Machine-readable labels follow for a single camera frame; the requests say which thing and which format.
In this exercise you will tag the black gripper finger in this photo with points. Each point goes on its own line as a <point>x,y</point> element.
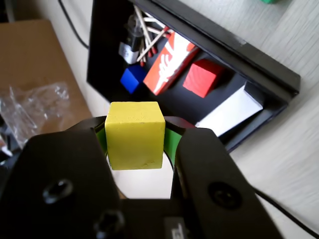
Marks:
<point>62,161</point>
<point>211,161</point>

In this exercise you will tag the yellow wooden cube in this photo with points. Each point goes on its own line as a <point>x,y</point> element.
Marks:
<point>134,135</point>

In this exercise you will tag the red wooden cube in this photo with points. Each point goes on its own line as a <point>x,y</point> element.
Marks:
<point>200,77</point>

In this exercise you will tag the green wooden cube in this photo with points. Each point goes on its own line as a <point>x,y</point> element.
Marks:
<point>270,1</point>

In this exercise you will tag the white rectangular box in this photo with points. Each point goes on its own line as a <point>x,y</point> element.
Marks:
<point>229,112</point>

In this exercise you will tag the black open box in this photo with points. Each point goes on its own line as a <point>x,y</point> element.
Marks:
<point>279,74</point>

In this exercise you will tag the clear plastic bag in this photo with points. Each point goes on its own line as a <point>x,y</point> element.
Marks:
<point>32,109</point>

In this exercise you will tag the red white printed carton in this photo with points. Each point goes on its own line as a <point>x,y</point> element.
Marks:
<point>169,67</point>

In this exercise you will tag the blue wooden cube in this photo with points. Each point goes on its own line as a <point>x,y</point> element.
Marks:
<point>132,79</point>

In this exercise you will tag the flat brown cardboard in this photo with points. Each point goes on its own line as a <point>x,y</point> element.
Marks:
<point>32,49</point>

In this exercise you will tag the red-tipped wooden matchstick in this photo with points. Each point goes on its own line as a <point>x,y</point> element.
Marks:
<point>153,44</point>
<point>150,52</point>
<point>154,21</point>
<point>143,26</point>
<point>142,63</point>
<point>157,30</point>

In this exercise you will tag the small bulb with metal base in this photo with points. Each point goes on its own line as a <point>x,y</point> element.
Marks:
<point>128,53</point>

